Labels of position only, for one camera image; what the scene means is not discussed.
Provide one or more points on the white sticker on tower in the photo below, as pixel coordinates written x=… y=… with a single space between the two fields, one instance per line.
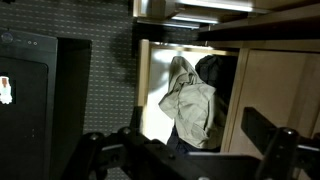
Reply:
x=6 y=90

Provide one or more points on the khaki garment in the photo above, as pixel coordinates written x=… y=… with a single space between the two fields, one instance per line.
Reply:
x=190 y=106

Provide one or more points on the navy blue garment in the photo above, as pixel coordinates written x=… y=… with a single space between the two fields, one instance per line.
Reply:
x=180 y=145

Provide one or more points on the black bundled garment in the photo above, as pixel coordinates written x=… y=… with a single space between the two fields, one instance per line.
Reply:
x=216 y=70

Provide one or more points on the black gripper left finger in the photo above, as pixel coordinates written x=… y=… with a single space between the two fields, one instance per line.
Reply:
x=93 y=153

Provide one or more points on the black computer tower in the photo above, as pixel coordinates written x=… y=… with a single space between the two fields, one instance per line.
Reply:
x=30 y=133

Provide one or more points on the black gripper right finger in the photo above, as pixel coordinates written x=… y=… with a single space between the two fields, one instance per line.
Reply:
x=286 y=153

